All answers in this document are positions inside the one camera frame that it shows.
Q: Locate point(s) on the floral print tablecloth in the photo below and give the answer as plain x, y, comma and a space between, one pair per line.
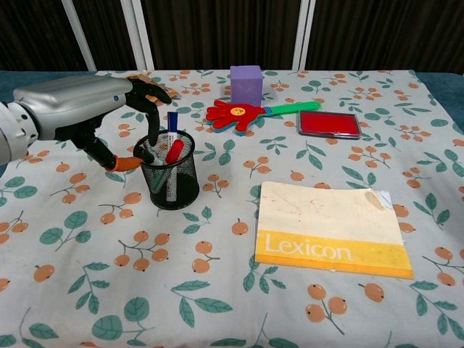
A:
224, 224

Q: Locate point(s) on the green item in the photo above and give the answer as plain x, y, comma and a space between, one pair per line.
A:
156, 184

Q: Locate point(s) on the black mesh pen cup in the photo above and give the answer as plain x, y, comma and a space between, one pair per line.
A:
183, 185

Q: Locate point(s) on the black capped white marker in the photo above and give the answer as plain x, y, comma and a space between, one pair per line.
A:
148, 156

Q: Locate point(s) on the teal table cover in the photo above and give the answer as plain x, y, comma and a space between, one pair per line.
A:
7, 83

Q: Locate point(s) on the red ink pad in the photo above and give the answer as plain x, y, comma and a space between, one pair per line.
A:
329, 123

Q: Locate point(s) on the yellow Lexicon book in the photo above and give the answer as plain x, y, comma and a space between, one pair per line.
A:
326, 224

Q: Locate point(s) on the red capped marker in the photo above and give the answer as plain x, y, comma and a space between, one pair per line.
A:
175, 151

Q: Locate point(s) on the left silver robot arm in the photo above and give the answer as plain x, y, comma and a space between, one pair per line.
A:
14, 130

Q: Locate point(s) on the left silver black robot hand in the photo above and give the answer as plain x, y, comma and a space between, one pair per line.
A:
72, 101

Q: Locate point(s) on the blue capped marker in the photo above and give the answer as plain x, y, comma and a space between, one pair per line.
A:
173, 121

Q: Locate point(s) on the white frame post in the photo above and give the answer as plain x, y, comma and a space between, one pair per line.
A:
303, 32
141, 32
78, 32

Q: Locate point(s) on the red hand clapper toy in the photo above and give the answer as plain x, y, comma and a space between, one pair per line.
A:
235, 114

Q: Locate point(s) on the brown snack pouch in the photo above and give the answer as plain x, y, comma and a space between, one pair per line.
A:
174, 95

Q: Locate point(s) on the purple foam cube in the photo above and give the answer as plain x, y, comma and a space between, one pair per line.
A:
246, 87

